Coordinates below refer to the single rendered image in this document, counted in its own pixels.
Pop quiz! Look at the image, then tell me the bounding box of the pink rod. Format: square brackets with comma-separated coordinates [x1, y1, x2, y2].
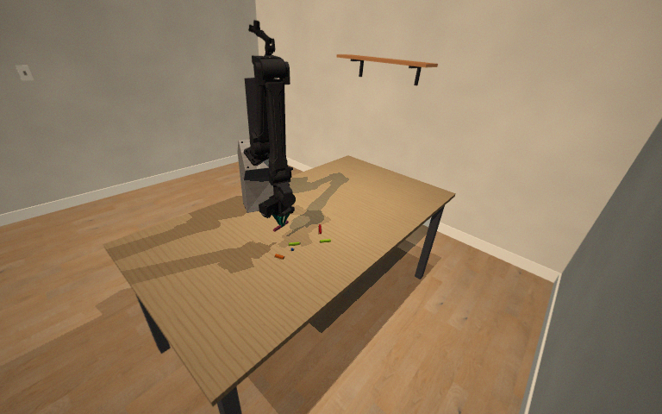
[273, 221, 289, 232]

